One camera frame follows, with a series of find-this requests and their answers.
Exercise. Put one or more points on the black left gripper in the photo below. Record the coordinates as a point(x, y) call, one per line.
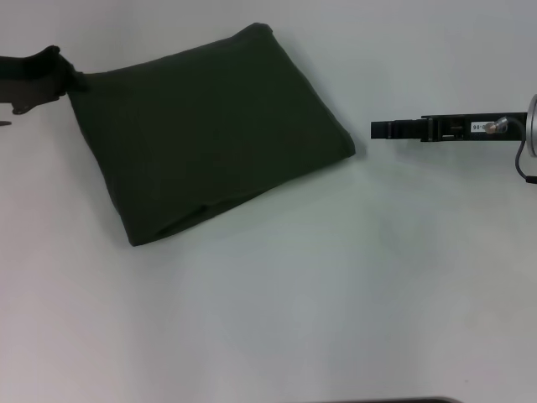
point(31, 80)

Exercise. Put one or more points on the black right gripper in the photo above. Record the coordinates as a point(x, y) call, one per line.
point(474, 128)

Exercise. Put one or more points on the dark green printed t-shirt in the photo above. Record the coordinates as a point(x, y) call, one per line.
point(210, 138)

